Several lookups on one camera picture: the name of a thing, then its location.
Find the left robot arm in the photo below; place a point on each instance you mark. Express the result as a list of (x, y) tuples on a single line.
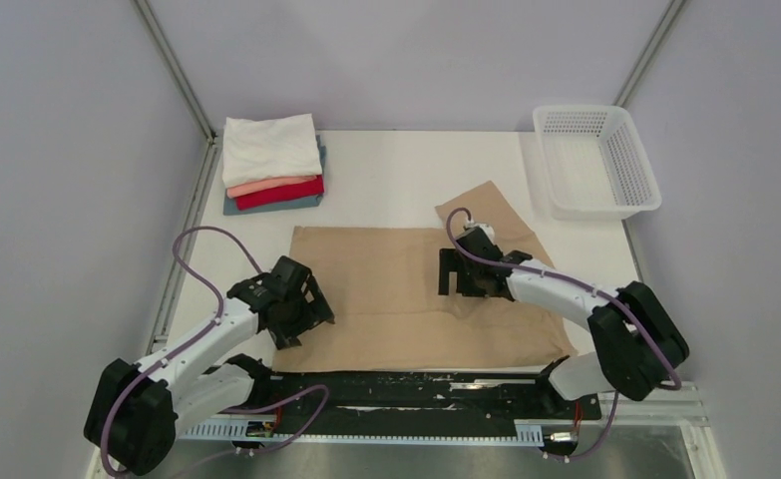
[(140, 408)]

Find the blue-grey folded t shirt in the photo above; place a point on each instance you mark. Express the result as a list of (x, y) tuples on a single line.
[(229, 208)]

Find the beige t shirt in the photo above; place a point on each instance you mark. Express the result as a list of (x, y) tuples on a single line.
[(382, 286)]

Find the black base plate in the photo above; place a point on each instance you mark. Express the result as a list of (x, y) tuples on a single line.
[(447, 404)]

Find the left aluminium frame post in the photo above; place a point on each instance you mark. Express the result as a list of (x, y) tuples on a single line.
[(154, 29)]

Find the right aluminium frame post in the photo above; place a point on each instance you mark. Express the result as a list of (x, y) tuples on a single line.
[(649, 52)]

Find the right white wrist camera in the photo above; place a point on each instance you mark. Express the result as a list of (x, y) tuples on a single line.
[(483, 227)]

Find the white plastic basket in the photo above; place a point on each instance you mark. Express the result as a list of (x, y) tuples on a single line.
[(594, 163)]

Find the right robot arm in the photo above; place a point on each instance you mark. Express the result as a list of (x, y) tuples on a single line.
[(636, 347)]

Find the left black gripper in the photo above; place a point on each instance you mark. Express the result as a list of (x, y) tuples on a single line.
[(315, 312)]

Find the aluminium frame post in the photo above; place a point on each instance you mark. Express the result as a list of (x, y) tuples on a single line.
[(649, 52), (154, 29)]

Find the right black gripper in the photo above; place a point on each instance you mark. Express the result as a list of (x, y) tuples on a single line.
[(452, 262)]

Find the pink folded t shirt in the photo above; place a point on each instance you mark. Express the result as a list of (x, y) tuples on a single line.
[(265, 184)]

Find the red folded t shirt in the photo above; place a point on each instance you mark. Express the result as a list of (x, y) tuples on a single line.
[(281, 194)]

